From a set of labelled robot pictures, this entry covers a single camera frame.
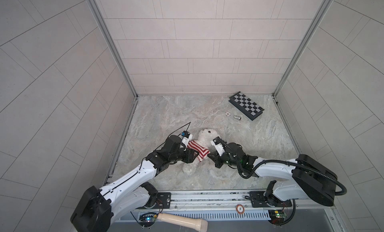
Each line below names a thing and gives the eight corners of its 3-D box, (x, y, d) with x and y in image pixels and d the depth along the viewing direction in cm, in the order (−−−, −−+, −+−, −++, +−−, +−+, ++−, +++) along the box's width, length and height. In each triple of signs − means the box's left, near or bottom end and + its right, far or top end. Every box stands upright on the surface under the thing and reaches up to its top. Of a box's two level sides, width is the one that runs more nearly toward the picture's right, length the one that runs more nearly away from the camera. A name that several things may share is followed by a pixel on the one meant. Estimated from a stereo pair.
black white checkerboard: (252, 121, 103) (253, 118, 100) (225, 101, 115) (226, 97, 113) (264, 111, 109) (265, 108, 106) (237, 92, 121) (238, 89, 118)
